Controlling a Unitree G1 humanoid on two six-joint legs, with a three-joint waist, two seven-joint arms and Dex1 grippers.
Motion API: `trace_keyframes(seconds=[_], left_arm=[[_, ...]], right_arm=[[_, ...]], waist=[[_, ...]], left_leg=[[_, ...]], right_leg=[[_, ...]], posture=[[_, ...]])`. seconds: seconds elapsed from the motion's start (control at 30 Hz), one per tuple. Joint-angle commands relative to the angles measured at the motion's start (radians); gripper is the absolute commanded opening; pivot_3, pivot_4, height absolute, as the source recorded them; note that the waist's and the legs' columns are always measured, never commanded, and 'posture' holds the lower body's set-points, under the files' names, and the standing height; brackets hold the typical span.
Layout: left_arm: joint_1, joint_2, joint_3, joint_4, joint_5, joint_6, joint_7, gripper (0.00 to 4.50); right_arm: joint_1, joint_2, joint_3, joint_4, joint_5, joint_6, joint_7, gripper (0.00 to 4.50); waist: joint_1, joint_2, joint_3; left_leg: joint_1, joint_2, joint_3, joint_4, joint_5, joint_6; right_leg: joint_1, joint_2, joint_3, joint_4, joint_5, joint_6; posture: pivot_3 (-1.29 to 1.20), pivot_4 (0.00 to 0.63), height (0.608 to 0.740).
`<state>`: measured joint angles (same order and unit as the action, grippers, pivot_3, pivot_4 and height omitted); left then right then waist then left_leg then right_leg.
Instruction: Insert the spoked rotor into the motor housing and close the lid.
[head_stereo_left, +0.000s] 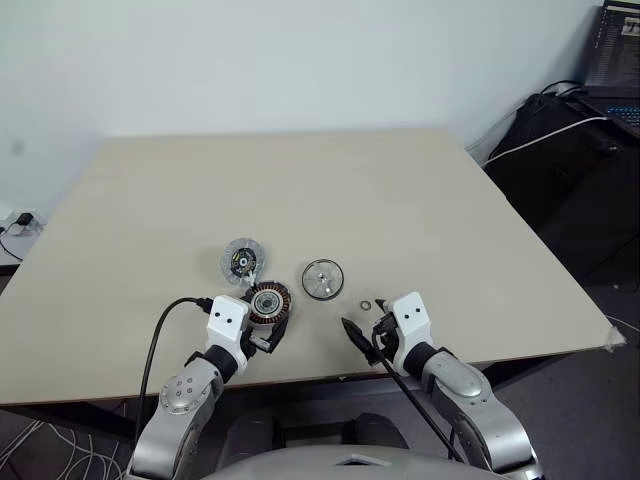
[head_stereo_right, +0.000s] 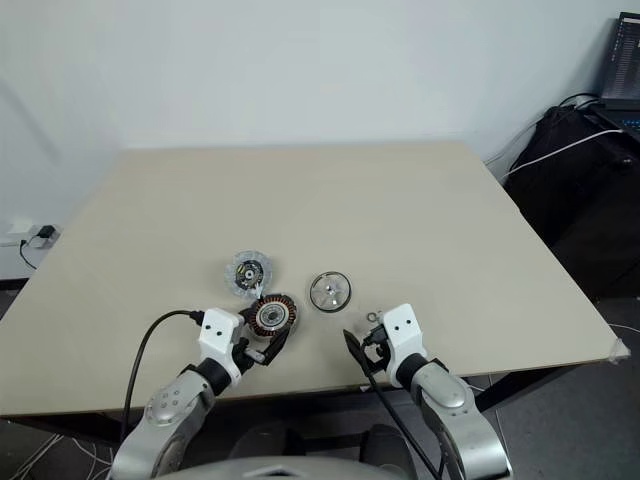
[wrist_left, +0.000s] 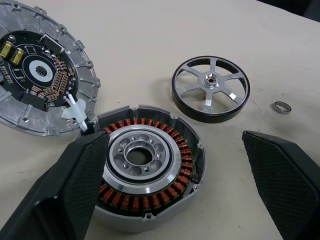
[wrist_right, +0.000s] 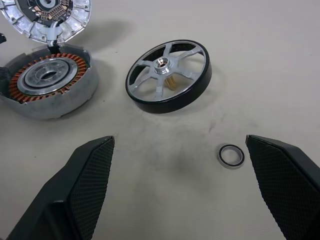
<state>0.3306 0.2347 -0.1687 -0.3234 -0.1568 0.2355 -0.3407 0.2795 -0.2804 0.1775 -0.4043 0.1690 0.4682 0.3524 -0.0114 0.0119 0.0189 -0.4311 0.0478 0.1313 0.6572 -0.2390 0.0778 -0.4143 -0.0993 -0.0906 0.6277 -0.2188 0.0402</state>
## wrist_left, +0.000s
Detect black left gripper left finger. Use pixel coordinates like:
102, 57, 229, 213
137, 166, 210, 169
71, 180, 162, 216
0, 130, 111, 240

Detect silver motor cover circuit board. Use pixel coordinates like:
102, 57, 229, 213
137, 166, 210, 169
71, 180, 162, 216
0, 0, 101, 138

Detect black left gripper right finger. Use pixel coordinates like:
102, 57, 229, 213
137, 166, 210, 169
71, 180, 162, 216
241, 130, 320, 240

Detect grey motor housing copper coils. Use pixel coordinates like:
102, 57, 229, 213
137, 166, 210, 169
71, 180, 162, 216
81, 104, 207, 235

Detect small steel bearing ring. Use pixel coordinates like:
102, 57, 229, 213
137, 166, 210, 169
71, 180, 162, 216
271, 100, 292, 116

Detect spoked silver rotor black rim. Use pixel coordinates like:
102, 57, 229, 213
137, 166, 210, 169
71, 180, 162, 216
171, 56, 251, 124

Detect white plastic cable connector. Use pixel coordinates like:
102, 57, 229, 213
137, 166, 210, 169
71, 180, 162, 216
60, 93, 88, 131

